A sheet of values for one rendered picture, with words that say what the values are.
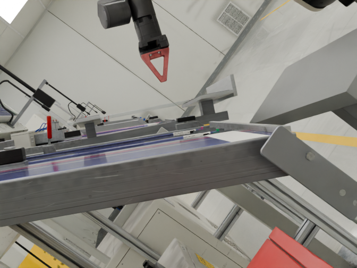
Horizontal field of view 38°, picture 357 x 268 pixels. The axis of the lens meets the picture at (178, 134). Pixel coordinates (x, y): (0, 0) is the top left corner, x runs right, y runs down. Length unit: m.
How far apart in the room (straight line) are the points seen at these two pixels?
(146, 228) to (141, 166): 1.51
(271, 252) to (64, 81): 8.52
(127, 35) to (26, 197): 8.23
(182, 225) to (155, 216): 0.13
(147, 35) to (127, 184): 0.54
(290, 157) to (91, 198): 0.29
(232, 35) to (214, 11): 0.50
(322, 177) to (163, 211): 1.53
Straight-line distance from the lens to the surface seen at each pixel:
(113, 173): 0.74
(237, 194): 1.69
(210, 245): 2.29
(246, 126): 1.01
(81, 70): 8.88
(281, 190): 1.53
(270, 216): 1.73
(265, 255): 0.44
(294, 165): 0.73
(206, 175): 0.75
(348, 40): 1.35
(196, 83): 8.94
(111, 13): 1.19
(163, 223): 2.24
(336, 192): 0.76
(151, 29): 1.21
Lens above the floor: 0.94
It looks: 6 degrees down
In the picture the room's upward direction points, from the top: 54 degrees counter-clockwise
